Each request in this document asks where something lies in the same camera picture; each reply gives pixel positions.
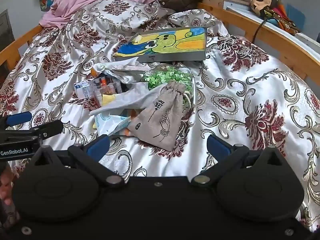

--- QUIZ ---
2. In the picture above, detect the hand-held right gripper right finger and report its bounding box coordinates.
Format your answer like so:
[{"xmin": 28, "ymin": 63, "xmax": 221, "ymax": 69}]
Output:
[{"xmin": 191, "ymin": 134, "xmax": 289, "ymax": 188}]

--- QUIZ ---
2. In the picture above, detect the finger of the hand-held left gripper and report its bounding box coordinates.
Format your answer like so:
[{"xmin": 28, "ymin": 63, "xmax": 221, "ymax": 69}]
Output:
[
  {"xmin": 0, "ymin": 112, "xmax": 33, "ymax": 130},
  {"xmin": 25, "ymin": 120, "xmax": 64, "ymax": 140}
]

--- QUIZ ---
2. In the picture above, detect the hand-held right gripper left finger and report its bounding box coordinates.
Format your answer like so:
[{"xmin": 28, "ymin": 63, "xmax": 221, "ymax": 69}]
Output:
[{"xmin": 32, "ymin": 135, "xmax": 125, "ymax": 188}]

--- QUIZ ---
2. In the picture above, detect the printed tissue packet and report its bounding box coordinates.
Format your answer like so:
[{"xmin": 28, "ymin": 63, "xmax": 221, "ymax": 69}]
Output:
[{"xmin": 94, "ymin": 111, "xmax": 132, "ymax": 137}]

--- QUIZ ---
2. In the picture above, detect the beige linen drawstring pouch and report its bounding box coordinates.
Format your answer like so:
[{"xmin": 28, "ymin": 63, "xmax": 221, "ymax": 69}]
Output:
[{"xmin": 127, "ymin": 84, "xmax": 194, "ymax": 152}]

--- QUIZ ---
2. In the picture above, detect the white sock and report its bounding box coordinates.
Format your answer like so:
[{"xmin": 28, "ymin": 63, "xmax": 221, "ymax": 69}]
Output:
[{"xmin": 91, "ymin": 62, "xmax": 112, "ymax": 77}]

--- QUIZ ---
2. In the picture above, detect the grey box with cartoon lining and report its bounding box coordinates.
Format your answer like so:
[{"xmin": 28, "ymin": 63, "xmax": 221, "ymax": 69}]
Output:
[{"xmin": 111, "ymin": 26, "xmax": 208, "ymax": 63}]

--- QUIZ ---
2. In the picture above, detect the person's left hand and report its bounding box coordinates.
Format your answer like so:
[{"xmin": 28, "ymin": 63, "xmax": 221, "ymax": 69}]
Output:
[{"xmin": 0, "ymin": 165, "xmax": 15, "ymax": 205}]

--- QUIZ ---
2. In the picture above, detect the blue white medicine box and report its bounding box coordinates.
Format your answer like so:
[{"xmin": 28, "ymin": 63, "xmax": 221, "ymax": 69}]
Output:
[{"xmin": 74, "ymin": 81, "xmax": 94, "ymax": 99}]

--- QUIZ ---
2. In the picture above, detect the grey face mask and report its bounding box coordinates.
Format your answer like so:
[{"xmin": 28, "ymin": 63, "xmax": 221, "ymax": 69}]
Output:
[{"xmin": 90, "ymin": 82, "xmax": 160, "ymax": 117}]

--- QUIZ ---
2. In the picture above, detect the clear tube pack red base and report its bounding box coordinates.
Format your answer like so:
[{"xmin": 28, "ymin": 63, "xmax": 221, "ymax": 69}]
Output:
[{"xmin": 89, "ymin": 74, "xmax": 128, "ymax": 100}]

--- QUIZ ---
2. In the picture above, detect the floral satin bedspread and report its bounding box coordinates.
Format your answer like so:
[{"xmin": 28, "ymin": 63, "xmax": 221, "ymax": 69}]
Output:
[{"xmin": 0, "ymin": 0, "xmax": 320, "ymax": 233}]

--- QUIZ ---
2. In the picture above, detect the white pink cloth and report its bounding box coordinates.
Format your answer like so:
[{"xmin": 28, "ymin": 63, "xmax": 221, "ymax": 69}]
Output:
[{"xmin": 102, "ymin": 64, "xmax": 155, "ymax": 84}]

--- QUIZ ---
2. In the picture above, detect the bag of green beads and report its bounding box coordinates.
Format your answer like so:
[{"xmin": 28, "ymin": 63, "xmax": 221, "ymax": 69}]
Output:
[{"xmin": 142, "ymin": 64, "xmax": 197, "ymax": 105}]

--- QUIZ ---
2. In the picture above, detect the grey cabinet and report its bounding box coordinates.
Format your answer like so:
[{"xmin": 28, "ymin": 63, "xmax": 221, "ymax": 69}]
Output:
[{"xmin": 0, "ymin": 9, "xmax": 15, "ymax": 53}]

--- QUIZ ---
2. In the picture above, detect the white panel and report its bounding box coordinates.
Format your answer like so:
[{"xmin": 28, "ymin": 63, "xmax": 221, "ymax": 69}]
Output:
[{"xmin": 224, "ymin": 0, "xmax": 320, "ymax": 58}]

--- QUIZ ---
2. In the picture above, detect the black cable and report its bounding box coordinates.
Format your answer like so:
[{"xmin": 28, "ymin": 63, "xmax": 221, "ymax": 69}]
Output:
[{"xmin": 252, "ymin": 17, "xmax": 270, "ymax": 43}]

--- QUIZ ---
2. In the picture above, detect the wooden bed frame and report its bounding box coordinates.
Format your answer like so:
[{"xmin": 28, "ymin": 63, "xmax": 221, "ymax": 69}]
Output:
[{"xmin": 0, "ymin": 0, "xmax": 320, "ymax": 80}]

